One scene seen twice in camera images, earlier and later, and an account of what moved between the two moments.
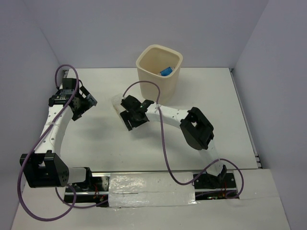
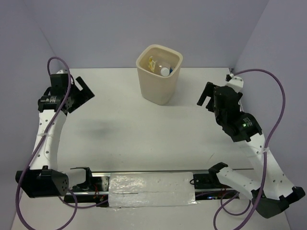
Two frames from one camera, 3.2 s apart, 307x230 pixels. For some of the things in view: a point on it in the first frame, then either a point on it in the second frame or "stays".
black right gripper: x=125 y=116 → x=208 y=91
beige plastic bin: x=150 y=59 stays
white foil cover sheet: x=149 y=189 stays
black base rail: x=207 y=186 stays
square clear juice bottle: x=116 y=100 → x=163 y=68
